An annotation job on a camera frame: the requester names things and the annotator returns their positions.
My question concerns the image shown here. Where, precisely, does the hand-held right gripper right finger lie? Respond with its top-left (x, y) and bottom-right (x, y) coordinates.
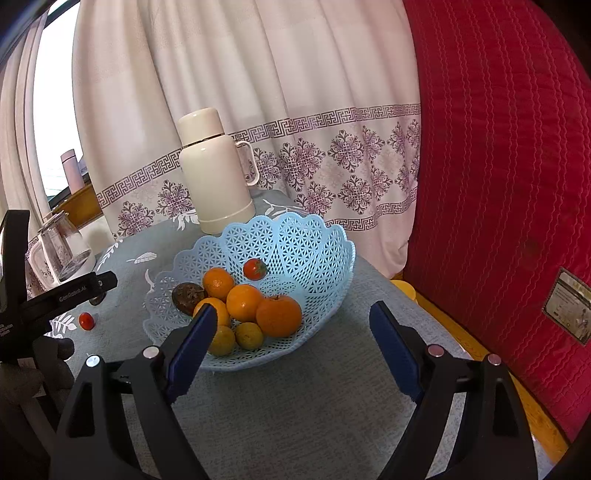
top-left (368, 300), bottom-right (539, 480)

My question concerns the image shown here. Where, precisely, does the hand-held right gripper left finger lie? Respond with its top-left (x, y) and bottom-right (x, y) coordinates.
top-left (48, 302), bottom-right (219, 480)

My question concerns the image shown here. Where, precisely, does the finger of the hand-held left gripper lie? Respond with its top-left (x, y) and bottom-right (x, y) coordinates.
top-left (19, 270), bottom-right (118, 334)

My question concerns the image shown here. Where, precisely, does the yellow-green small fruit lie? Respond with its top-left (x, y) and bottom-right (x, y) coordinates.
top-left (235, 322), bottom-right (265, 350)
top-left (209, 325), bottom-right (236, 357)

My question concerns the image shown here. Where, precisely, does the dark passion fruit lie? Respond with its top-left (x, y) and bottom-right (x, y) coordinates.
top-left (172, 283), bottom-right (207, 317)

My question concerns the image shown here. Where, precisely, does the large orange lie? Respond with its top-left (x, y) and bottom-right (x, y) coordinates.
top-left (226, 284), bottom-right (265, 323)

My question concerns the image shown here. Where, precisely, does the tangerine with green calyx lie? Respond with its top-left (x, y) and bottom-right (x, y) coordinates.
top-left (256, 294), bottom-right (303, 337)

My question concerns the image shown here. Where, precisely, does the blue plastic lattice basket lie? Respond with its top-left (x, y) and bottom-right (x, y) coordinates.
top-left (143, 211), bottom-right (357, 372)

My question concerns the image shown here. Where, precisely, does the person's left hand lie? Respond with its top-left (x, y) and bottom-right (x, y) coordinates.
top-left (32, 337), bottom-right (75, 403)

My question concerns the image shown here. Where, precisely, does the yellow round object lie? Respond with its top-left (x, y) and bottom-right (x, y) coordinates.
top-left (390, 278), bottom-right (419, 303)

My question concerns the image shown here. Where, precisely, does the wooden windowsill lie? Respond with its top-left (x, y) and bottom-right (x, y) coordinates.
top-left (50, 185), bottom-right (103, 223)

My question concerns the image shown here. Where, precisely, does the blue-grey leaf-print tablecloth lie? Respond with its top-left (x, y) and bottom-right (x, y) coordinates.
top-left (25, 189), bottom-right (467, 480)

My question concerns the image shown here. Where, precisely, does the pink bottle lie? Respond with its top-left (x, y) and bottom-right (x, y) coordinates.
top-left (60, 148), bottom-right (86, 195)

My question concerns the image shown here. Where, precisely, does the cream patterned curtain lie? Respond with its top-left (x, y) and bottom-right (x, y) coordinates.
top-left (71, 0), bottom-right (422, 282)
top-left (0, 14), bottom-right (51, 217)

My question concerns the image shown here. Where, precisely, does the cream thermos flask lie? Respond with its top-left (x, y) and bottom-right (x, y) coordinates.
top-left (178, 107), bottom-right (259, 234)

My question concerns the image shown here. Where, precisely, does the label on red cover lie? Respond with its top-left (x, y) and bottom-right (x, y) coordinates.
top-left (541, 267), bottom-right (591, 346)

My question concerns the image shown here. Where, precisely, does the red quilted mattress cover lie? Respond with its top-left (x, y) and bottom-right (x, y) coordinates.
top-left (402, 0), bottom-right (591, 444)

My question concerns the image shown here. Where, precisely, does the glass kettle with pink handle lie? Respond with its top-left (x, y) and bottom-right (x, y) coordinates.
top-left (28, 209), bottom-right (98, 289)

